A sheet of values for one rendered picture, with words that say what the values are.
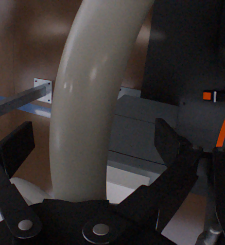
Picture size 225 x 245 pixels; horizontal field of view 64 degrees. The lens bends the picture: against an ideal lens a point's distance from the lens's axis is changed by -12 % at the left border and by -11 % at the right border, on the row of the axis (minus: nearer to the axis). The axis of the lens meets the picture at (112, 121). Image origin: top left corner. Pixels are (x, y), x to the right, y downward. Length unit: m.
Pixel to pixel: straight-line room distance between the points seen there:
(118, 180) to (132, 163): 0.08
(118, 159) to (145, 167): 0.10
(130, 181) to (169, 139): 0.50
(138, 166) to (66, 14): 1.26
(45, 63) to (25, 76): 0.27
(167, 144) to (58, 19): 1.54
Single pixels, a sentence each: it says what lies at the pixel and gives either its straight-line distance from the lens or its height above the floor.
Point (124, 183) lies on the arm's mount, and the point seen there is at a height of 0.86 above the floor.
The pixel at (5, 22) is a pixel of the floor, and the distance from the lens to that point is 2.09.
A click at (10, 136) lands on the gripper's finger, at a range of 0.18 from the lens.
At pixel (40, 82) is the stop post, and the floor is 0.01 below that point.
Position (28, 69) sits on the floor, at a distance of 1.87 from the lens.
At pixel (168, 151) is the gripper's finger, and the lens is 0.17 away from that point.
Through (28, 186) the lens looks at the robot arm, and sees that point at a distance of 0.64.
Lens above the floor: 1.34
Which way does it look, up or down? 61 degrees down
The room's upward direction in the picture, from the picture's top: 136 degrees counter-clockwise
